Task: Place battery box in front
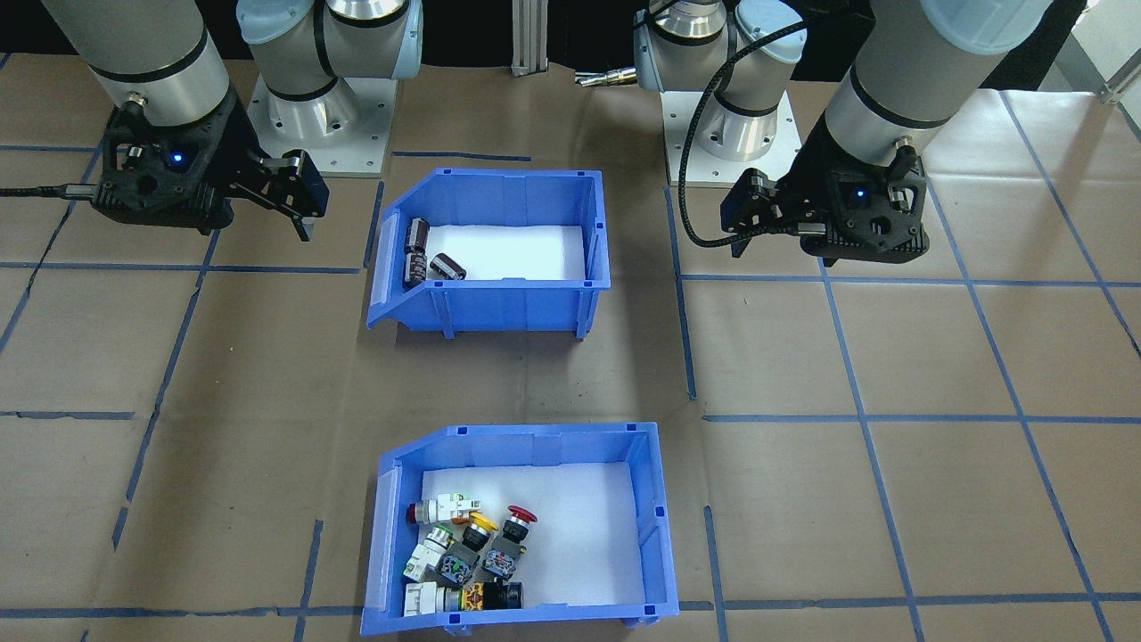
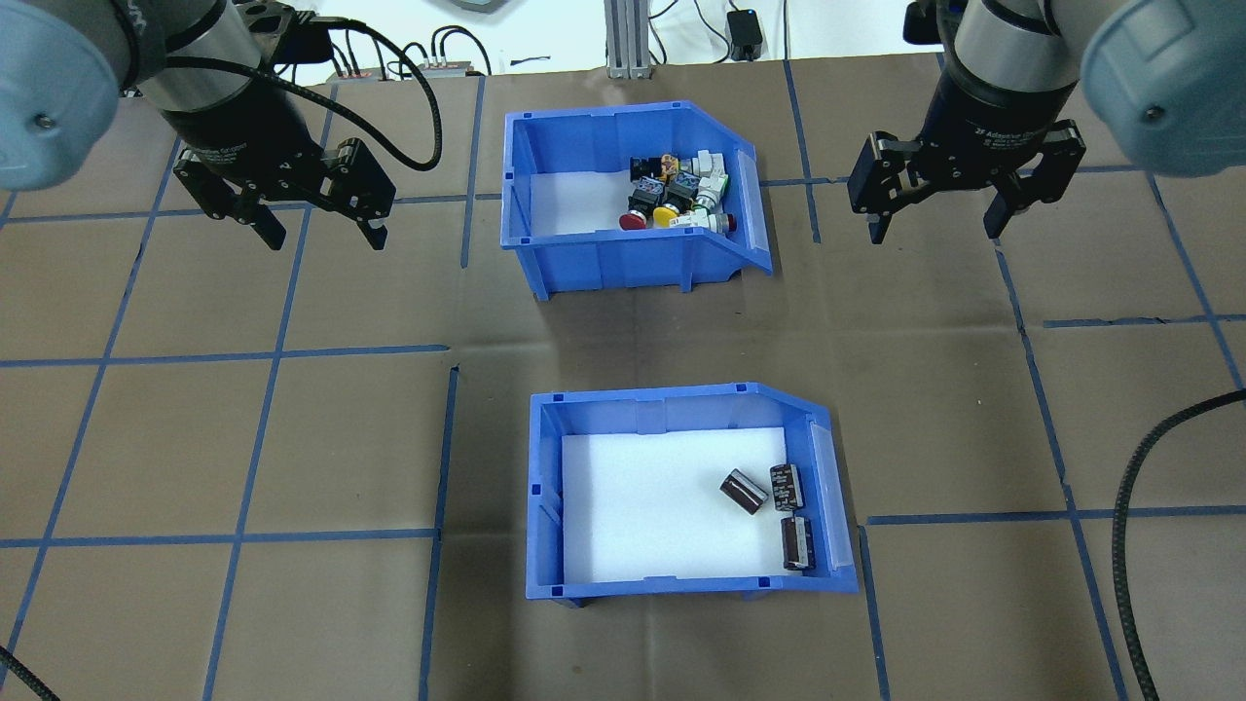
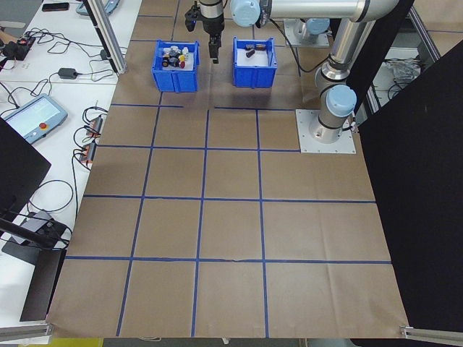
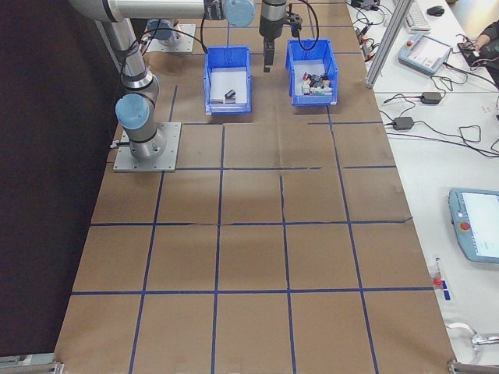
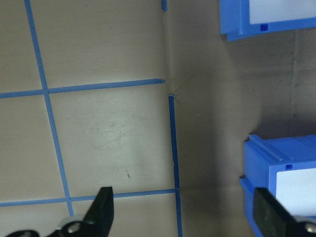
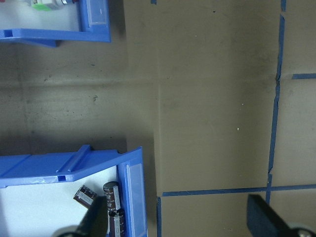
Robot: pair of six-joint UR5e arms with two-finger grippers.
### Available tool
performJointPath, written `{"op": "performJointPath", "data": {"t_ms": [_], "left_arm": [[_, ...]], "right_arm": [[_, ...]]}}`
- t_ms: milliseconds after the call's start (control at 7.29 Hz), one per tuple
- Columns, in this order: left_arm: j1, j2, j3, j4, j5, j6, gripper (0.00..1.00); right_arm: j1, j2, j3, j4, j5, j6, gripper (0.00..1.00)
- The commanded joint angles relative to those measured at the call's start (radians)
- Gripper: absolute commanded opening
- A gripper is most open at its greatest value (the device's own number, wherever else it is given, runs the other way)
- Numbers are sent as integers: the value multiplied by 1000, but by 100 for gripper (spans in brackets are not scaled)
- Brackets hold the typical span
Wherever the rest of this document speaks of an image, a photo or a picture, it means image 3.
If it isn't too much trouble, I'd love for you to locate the red black electronic device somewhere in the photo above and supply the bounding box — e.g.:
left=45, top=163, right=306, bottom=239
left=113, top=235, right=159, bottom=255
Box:
left=3, top=34, right=37, bottom=61

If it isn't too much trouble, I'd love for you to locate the blue bin with push buttons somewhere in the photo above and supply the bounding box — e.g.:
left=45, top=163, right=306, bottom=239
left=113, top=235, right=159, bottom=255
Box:
left=150, top=38, right=201, bottom=93

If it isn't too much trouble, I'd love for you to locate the white foam liner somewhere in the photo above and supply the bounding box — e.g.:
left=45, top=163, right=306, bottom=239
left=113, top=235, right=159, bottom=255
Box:
left=237, top=48, right=271, bottom=68

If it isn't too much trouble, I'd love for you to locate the orange black cable connector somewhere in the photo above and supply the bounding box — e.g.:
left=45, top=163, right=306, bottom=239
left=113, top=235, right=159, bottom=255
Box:
left=85, top=114, right=106, bottom=137
left=74, top=142, right=98, bottom=168

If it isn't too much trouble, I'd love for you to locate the black monitor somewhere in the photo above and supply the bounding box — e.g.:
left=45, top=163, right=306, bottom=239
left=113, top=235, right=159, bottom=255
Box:
left=0, top=117, right=52, bottom=218

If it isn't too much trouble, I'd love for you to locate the aluminium frame post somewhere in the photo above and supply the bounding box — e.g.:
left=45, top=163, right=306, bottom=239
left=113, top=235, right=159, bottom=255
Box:
left=85, top=0, right=128, bottom=75

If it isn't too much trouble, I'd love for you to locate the pile of push-button switches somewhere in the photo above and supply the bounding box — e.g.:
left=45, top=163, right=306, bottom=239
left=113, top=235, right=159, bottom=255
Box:
left=158, top=45, right=199, bottom=72

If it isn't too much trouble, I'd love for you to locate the black frame cover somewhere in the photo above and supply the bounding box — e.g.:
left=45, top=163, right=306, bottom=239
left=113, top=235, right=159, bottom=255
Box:
left=352, top=43, right=463, bottom=347

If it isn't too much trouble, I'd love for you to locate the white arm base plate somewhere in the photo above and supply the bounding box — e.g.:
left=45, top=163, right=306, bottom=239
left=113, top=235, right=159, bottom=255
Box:
left=295, top=109, right=357, bottom=155
left=283, top=18, right=336, bottom=48

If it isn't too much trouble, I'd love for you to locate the blue bin with capacitors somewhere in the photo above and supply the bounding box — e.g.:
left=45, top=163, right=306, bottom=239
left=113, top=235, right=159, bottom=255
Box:
left=231, top=35, right=279, bottom=89

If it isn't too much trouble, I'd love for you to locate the white side table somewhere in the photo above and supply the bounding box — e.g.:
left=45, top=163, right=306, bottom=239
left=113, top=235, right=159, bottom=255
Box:
left=0, top=0, right=143, bottom=347

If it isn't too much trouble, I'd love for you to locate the black monitor stand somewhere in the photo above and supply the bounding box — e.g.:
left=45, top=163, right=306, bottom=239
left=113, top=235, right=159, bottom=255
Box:
left=0, top=215, right=72, bottom=322

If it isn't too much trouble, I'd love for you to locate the aluminium extrusion bar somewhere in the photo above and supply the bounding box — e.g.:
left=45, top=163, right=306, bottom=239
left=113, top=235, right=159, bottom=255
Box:
left=399, top=325, right=463, bottom=340
left=0, top=322, right=54, bottom=340

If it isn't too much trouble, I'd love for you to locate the small grey box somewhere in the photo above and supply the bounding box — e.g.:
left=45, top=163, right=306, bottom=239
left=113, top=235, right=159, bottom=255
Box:
left=20, top=211, right=55, bottom=236

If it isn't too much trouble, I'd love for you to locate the metal frame bar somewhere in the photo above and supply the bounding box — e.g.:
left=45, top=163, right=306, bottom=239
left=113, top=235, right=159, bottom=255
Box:
left=408, top=7, right=443, bottom=62

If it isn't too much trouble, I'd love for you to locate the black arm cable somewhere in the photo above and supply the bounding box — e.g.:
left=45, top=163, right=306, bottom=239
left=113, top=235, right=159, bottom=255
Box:
left=269, top=17, right=328, bottom=73

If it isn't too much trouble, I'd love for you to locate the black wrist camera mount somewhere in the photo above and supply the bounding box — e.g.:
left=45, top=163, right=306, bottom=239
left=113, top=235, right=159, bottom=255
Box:
left=184, top=1, right=200, bottom=33

